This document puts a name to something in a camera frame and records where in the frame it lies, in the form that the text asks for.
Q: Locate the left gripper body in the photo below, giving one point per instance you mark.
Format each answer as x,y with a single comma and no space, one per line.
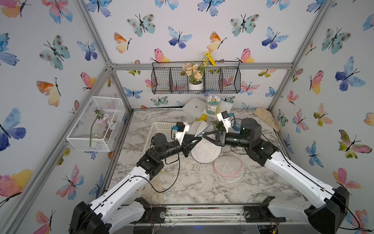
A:
184,148

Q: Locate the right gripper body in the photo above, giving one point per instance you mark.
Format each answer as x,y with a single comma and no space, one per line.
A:
222,143

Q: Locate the white mesh laundry bag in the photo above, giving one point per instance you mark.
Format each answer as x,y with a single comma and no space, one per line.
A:
229,169

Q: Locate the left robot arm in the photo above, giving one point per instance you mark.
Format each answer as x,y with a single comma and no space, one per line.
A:
105,215

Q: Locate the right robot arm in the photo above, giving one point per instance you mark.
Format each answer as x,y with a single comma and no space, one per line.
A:
326,207

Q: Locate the small green potted plant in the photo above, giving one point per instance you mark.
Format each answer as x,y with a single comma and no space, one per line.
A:
219,125

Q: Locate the blue label jar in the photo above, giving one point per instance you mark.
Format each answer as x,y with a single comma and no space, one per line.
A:
236,125

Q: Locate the white tiered shelf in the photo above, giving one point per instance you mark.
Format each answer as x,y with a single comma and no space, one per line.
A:
198,108

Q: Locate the white plastic basket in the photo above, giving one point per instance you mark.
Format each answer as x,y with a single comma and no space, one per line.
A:
160,131

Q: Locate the green label jar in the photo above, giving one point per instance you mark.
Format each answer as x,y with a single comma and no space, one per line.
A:
213,105

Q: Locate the white flower pot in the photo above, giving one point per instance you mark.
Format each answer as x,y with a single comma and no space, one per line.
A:
195,87

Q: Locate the artificial flower bouquet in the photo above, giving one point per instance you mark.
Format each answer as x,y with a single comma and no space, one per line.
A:
195,71

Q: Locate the pink artificial flower stem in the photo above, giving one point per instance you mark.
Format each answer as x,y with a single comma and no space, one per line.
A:
99,118

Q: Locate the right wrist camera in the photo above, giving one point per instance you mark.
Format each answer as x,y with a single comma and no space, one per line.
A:
224,117

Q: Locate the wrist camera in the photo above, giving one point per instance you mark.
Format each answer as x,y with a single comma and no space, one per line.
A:
179,130
224,117

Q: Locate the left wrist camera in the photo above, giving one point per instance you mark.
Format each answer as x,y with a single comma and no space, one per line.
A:
179,130

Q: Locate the black wire wall basket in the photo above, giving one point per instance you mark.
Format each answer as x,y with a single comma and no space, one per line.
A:
220,77

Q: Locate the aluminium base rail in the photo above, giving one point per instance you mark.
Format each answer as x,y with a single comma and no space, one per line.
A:
217,214

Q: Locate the white mesh wall box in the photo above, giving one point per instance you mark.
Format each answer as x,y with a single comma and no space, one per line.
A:
97,125

